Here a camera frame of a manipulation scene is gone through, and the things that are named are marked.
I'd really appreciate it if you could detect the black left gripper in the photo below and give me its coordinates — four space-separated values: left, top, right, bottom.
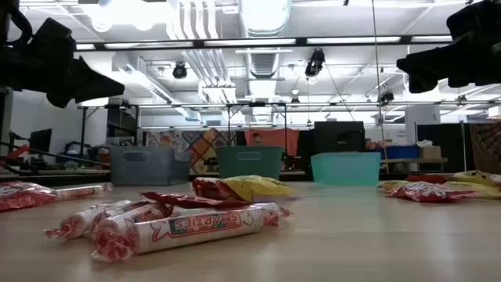
0 17 125 110

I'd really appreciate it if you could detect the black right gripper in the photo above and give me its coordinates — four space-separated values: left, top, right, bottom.
395 0 501 94

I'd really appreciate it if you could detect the Smarties candy roll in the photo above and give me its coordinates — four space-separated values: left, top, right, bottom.
42 199 133 240
84 200 157 236
54 183 114 201
90 203 293 262
93 205 173 240

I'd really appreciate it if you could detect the red Skittles candy pack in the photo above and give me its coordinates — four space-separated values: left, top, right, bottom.
385 181 477 204
405 174 451 184
191 176 243 201
140 190 251 211
0 180 58 212

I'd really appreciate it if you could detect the thin grey hanging pole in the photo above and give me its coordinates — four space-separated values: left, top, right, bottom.
369 0 389 173

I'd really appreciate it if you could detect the black computer monitor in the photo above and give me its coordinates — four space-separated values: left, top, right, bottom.
29 128 52 154

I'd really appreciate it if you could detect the black partition panel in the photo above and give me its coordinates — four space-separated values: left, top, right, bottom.
416 123 470 173

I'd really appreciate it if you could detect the cardboard box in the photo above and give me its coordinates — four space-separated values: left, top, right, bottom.
419 145 442 160

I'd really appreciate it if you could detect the blue storage bin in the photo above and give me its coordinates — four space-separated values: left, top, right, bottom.
369 145 420 160

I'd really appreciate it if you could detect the wooden bench top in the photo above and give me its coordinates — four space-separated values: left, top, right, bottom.
381 157 449 165

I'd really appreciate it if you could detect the dark patterned curtain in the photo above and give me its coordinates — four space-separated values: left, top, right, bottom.
468 121 501 175

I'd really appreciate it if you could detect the grey translucent plastic bin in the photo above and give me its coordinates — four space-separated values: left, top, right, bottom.
109 145 192 186

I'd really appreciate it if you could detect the black cabinet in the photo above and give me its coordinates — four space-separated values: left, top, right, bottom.
312 121 366 154

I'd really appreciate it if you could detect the light teal plastic bin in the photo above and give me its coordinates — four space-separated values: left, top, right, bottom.
311 151 382 186

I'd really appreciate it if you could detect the colourful patchwork quilt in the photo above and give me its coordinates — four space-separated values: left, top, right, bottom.
144 128 238 175

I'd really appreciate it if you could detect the orange hanging cloth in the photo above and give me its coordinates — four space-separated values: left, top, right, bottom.
244 128 301 157

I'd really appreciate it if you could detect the dark teal plastic bin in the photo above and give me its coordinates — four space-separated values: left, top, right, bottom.
216 146 284 181

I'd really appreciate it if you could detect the black metal rack frame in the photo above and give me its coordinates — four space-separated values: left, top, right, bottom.
77 101 289 175

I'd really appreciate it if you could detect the black aluminium table frame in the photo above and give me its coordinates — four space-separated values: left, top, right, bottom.
0 170 501 188

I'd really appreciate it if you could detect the silver ventilation duct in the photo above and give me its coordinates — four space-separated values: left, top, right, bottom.
238 0 293 79

